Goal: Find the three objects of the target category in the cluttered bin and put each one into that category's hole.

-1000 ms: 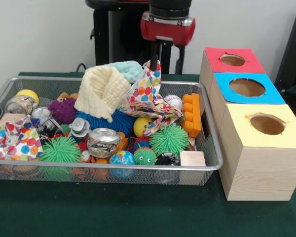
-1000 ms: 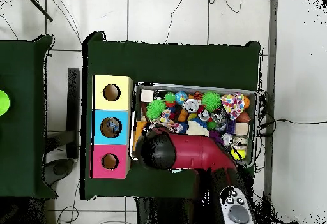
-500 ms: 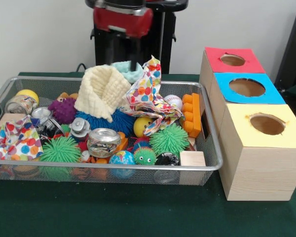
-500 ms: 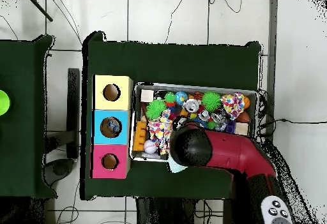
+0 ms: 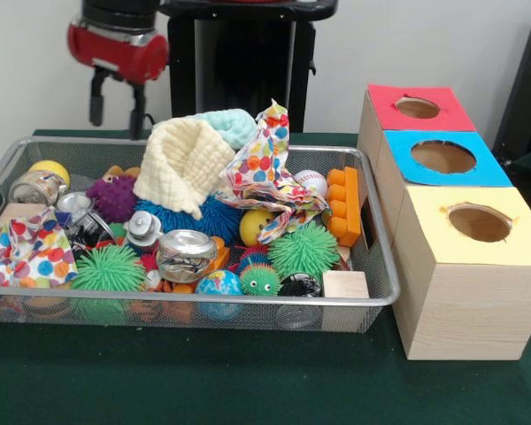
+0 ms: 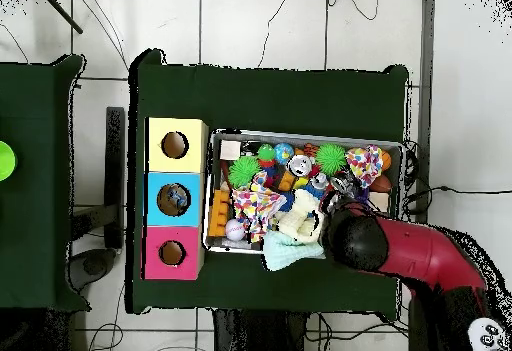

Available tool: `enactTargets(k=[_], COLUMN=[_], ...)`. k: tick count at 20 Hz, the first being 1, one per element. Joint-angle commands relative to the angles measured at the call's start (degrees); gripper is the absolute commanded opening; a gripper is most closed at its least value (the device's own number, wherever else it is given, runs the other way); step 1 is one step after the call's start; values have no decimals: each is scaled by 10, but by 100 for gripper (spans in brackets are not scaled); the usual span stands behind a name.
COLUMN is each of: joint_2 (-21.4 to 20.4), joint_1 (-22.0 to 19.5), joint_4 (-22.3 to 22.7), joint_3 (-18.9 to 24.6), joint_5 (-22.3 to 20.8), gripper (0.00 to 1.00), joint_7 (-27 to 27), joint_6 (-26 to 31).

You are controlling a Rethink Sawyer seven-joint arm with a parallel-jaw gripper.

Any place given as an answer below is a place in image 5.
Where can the large polka dot cloth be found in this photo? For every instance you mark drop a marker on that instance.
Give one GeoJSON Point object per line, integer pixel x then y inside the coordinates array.
{"type": "Point", "coordinates": [26, 257]}

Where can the mint green waffle cloth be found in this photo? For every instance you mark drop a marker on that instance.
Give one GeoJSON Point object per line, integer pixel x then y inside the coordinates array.
{"type": "Point", "coordinates": [230, 121]}

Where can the large green spiky ball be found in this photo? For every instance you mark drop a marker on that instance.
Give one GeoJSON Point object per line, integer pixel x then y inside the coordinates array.
{"type": "Point", "coordinates": [108, 270]}

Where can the black monitor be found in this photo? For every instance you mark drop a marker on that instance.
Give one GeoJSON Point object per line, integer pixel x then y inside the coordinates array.
{"type": "Point", "coordinates": [526, 88]}

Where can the yellow ball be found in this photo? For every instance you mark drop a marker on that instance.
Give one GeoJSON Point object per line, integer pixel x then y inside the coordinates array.
{"type": "Point", "coordinates": [53, 166]}

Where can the cream waffle cloth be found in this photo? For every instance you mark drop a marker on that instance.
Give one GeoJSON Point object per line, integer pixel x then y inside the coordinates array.
{"type": "Point", "coordinates": [181, 164]}

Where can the small green spiky ball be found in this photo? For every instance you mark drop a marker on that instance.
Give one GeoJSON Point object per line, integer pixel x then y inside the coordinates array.
{"type": "Point", "coordinates": [303, 250]}

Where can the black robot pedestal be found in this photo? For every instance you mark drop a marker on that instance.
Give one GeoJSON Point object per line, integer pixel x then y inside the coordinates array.
{"type": "Point", "coordinates": [248, 66]}

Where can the plain wooden block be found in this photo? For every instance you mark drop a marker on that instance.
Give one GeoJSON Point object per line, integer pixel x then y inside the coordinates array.
{"type": "Point", "coordinates": [345, 285]}

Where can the wooden box with three holes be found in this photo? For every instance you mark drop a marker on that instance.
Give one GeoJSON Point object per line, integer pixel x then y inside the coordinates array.
{"type": "Point", "coordinates": [469, 310]}

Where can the small polka dot cloth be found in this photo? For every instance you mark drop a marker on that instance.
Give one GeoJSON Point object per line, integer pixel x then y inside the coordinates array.
{"type": "Point", "coordinates": [265, 168]}

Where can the crushed silver can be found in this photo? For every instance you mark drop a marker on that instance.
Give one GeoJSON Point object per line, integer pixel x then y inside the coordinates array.
{"type": "Point", "coordinates": [186, 254]}

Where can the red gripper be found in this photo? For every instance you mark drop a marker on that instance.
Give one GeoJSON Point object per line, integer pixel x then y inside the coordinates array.
{"type": "Point", "coordinates": [124, 57]}

